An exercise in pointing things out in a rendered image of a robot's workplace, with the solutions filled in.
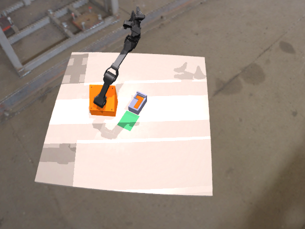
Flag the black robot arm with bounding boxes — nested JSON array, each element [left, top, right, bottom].
[[93, 20, 141, 108]]

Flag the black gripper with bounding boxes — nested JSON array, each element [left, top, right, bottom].
[[128, 6, 145, 30]]

